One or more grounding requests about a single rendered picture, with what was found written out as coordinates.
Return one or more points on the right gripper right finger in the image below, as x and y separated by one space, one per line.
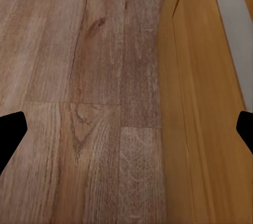
245 128

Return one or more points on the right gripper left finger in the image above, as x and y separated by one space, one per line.
12 129

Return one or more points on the door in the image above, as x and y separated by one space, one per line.
205 69

